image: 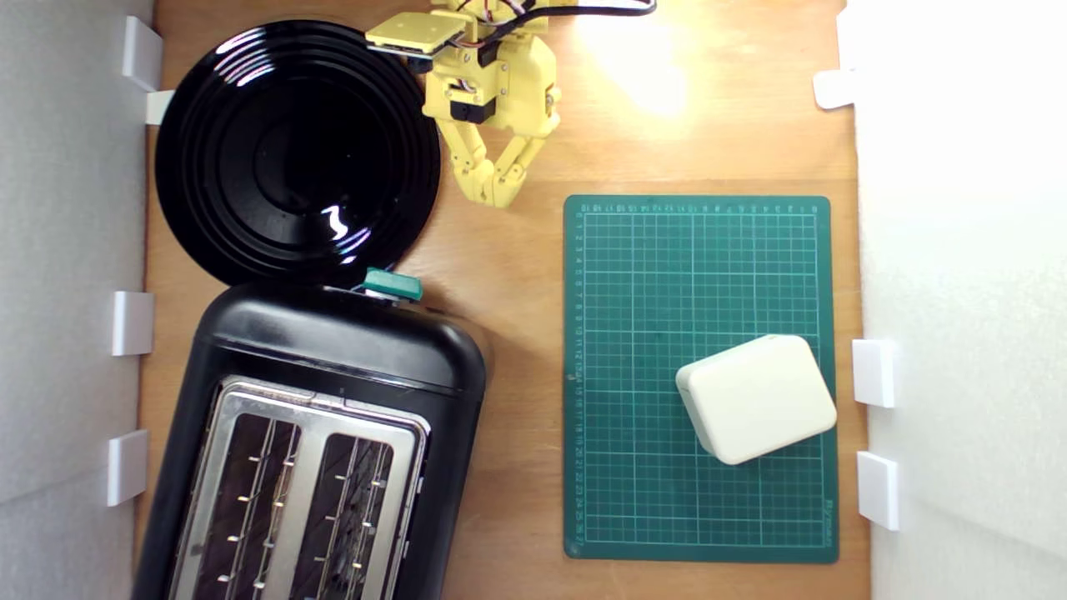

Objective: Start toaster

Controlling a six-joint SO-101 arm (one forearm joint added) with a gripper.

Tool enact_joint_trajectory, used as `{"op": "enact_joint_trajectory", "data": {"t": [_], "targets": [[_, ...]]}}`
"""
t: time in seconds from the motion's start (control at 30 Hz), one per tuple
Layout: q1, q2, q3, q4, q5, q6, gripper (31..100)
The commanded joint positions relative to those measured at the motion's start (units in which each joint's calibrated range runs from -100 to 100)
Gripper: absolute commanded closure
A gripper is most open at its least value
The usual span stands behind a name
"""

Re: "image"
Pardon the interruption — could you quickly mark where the white block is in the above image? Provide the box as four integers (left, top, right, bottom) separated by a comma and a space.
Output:
675, 334, 839, 466

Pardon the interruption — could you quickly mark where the black two-slot toaster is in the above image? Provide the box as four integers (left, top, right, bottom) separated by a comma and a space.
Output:
132, 281, 489, 600

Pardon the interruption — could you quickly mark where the green toaster lever knob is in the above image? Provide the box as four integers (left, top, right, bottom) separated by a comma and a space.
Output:
360, 267, 424, 303

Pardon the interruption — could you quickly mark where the green cutting mat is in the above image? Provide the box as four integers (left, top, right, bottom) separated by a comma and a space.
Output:
563, 194, 840, 564

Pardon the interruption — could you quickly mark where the black plate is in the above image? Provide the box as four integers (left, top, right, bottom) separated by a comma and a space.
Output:
154, 20, 443, 289

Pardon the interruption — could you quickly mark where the yellow gripper camera housing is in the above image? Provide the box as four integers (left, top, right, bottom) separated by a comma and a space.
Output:
364, 10, 470, 60

